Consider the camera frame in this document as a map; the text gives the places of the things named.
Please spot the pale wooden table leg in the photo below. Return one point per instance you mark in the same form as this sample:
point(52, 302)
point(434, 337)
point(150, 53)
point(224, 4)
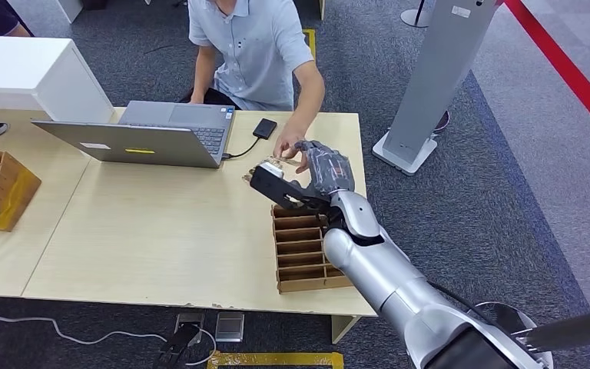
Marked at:
point(343, 328)

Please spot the white cabinet box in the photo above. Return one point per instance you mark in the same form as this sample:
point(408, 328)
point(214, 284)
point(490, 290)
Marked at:
point(20, 66)

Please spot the silver laptop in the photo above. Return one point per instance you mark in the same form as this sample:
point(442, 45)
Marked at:
point(137, 145)

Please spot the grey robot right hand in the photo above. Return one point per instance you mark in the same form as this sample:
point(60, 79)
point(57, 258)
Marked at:
point(330, 170)

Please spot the black power adapter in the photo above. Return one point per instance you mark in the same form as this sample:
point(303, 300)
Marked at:
point(178, 344)

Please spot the person's left hand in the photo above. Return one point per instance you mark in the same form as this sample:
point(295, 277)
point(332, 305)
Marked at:
point(287, 142)

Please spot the red barrier belt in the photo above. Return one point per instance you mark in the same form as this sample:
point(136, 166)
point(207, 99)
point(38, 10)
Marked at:
point(570, 76)

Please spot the person's left forearm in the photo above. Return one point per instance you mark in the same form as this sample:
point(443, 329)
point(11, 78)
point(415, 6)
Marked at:
point(309, 102)

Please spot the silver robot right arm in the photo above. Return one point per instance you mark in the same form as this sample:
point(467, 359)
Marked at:
point(391, 275)

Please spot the person's right forearm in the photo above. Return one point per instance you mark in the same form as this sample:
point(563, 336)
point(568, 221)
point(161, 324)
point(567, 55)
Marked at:
point(202, 76)

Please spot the brown slotted card holder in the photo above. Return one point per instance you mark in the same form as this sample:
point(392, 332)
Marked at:
point(300, 254)
point(17, 188)

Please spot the dark round floor disc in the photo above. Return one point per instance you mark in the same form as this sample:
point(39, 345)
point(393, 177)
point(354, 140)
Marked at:
point(442, 123)

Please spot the grey kiosk stand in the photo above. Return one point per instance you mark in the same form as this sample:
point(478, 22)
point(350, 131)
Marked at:
point(437, 66)

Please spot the black external drive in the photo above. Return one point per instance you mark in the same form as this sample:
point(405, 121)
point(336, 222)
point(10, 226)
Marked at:
point(265, 129)

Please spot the yellow floor tape strip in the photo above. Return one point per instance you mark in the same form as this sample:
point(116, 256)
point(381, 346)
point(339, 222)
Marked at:
point(311, 43)

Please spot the yellow floor tape frame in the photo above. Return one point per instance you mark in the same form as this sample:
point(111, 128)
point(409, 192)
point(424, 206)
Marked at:
point(274, 359)

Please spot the metal floor plate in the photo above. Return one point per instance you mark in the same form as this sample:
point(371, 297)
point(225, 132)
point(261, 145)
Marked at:
point(229, 327)

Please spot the chrome stanchion post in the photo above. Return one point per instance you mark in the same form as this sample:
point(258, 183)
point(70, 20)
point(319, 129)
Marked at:
point(412, 19)
point(575, 328)

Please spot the white furniture block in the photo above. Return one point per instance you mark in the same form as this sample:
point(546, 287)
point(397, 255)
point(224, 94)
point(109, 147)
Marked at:
point(45, 10)

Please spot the floor socket box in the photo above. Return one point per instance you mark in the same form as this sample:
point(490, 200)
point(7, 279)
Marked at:
point(189, 320)

